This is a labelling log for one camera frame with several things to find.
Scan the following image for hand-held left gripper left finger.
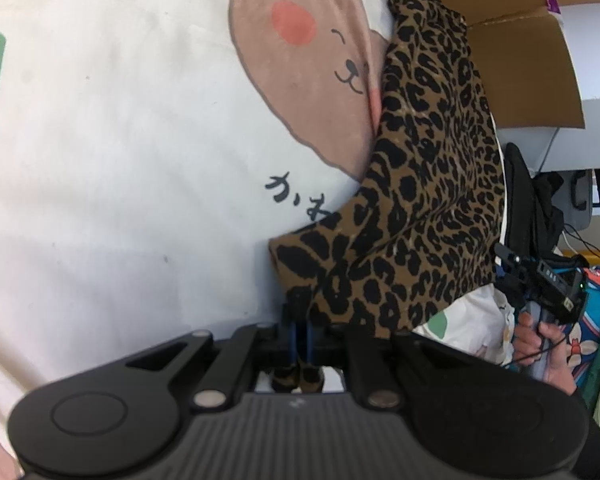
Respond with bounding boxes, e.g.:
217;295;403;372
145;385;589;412
125;302;301;411

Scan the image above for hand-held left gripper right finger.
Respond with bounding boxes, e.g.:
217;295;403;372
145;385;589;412
302;317;486;411

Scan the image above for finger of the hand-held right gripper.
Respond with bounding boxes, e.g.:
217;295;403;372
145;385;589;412
494;242;526;293

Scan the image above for leopard print garment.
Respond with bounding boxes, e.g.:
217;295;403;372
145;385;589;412
269;0;507;393

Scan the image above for person's right hand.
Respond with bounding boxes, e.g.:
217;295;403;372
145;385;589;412
512;310;578;396

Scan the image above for teal printed garment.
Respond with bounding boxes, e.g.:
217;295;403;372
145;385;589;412
572;265;600;411

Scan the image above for black garment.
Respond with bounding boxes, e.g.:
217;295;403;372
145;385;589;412
502;142;566;266

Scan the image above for grey machine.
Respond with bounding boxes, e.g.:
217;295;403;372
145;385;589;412
569;170;595;228

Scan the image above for brown cardboard sheet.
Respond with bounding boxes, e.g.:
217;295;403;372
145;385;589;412
367;0;586;130

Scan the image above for white bear print bed sheet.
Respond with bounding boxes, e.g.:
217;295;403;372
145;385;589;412
0;0;518;480

